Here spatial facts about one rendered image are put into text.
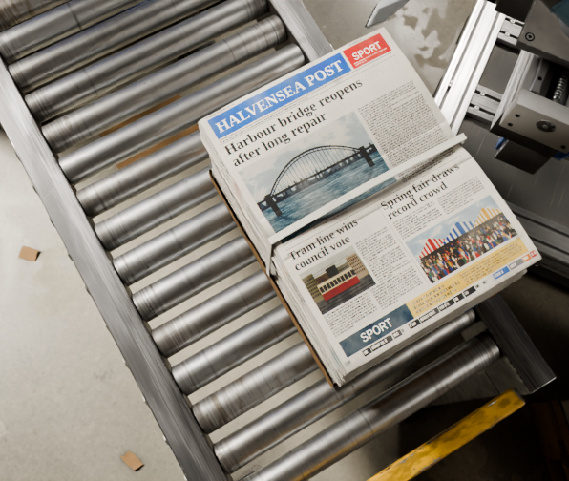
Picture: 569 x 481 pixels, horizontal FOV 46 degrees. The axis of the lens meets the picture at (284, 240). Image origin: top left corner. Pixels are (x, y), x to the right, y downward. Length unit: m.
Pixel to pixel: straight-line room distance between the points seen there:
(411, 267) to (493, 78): 1.19
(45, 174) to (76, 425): 0.89
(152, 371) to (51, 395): 0.88
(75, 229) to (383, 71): 0.53
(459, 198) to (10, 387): 1.37
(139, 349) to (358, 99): 0.48
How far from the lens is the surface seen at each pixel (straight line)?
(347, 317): 0.81
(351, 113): 0.89
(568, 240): 1.83
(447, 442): 1.04
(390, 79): 0.92
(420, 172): 0.88
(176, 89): 1.19
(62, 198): 1.12
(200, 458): 1.02
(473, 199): 0.88
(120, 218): 1.09
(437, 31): 2.26
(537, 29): 1.30
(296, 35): 1.22
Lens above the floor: 1.82
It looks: 74 degrees down
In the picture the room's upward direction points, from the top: 9 degrees clockwise
